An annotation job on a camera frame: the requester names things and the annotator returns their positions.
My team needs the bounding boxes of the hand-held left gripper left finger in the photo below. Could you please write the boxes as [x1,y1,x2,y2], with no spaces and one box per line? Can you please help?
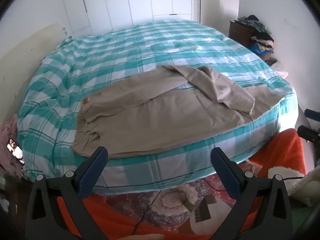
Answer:
[25,146,109,240]

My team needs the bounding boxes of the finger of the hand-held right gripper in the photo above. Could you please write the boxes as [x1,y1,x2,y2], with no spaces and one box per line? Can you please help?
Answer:
[304,109,320,121]
[297,125,320,143]

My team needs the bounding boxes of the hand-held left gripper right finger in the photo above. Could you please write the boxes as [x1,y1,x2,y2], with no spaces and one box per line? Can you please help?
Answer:
[210,147,294,240]

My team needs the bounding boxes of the beige pants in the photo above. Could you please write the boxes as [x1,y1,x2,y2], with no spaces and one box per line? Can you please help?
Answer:
[71,65,255,158]

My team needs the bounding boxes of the orange blanket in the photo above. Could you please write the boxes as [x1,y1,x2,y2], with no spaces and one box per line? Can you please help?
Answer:
[56,129,307,240]

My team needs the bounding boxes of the pale pink cloth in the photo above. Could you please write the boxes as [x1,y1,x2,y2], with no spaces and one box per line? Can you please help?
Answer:
[271,61,289,78]

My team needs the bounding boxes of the white fleece cloth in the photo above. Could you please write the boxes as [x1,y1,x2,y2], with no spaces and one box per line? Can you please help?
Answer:
[267,166,320,207]

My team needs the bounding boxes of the floral patterned blanket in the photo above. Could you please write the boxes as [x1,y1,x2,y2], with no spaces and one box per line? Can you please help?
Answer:
[105,172,240,228]

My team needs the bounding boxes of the green cloth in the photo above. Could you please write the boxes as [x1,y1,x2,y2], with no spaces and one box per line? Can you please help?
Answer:
[290,199,314,233]

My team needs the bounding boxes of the pile of clothes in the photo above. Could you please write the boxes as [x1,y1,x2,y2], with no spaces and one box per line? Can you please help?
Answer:
[237,15,275,58]

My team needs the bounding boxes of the dusty pink fuzzy cloth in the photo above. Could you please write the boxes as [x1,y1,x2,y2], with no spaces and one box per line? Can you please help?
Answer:
[0,115,25,179]

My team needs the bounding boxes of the brown cabinet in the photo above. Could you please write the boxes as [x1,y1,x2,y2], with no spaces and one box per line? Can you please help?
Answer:
[229,20,255,47]

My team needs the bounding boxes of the teal plaid bed blanket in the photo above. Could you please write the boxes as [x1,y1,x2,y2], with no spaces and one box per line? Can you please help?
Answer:
[16,20,299,197]

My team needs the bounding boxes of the cream headboard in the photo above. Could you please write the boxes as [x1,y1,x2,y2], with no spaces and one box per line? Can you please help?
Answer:
[0,24,68,128]

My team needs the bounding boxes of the white wardrobe doors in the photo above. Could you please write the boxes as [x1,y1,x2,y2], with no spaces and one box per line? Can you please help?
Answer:
[60,0,202,34]

